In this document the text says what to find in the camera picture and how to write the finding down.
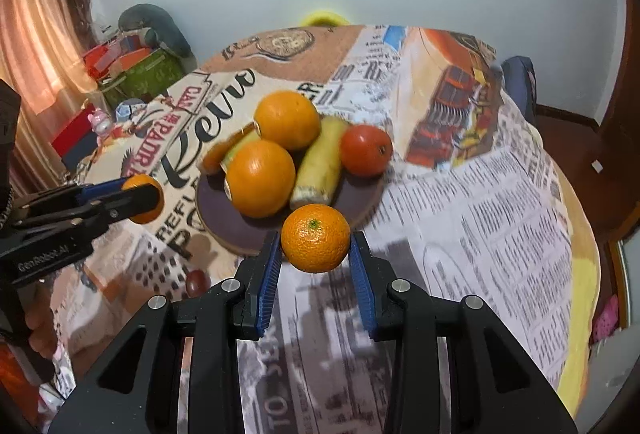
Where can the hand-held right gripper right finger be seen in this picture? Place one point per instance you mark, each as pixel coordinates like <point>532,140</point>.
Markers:
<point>361,286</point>

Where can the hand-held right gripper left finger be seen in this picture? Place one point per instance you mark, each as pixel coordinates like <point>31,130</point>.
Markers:
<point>267,286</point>

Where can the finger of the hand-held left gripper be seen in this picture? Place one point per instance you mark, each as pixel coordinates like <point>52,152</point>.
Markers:
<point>100,187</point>
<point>130,209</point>

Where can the small tangerine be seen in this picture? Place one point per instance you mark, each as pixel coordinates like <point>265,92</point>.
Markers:
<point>315,239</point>
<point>142,184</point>

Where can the dark round plate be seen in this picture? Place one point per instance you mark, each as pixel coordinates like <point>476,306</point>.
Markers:
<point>350,199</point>

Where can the large orange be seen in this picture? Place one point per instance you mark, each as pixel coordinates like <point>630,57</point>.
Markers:
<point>261,179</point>
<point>287,119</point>

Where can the yellow-green cucumber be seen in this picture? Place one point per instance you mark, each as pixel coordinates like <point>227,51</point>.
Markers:
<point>239,148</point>

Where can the pale yellow cucumber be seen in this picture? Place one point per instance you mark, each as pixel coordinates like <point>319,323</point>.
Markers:
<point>320,164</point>

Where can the red tomato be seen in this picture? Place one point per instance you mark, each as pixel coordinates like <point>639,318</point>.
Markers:
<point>366,150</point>

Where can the person's left hand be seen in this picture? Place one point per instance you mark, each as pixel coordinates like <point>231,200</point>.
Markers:
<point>39,321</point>

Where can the red flat box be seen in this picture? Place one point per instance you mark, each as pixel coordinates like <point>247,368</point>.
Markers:
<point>75,134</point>

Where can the pink toy figure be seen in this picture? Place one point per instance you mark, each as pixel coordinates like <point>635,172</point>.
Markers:
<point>100,122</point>

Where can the dark red grape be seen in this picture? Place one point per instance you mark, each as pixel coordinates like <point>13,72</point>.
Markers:
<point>197,282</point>

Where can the green fabric bag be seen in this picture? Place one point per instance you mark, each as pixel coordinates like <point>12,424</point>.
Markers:
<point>145,77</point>

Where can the pile of red boxes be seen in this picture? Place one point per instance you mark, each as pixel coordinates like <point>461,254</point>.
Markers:
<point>110,57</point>

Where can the printed tablecloth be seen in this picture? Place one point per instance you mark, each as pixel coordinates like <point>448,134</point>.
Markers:
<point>475,214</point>

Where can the orange curtain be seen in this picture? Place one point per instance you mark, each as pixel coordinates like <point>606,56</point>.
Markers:
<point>35,39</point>

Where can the pink slipper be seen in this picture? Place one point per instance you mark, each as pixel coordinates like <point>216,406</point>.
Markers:
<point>606,316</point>

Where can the blue chair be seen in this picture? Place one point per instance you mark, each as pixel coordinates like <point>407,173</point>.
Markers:
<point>520,84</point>

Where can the white paper scrap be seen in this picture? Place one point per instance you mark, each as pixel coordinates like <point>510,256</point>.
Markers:
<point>597,166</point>

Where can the yellow chair back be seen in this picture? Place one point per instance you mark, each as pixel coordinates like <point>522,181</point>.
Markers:
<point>324,18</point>

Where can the wooden door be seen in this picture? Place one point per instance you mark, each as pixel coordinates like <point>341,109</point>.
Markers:
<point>622,114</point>

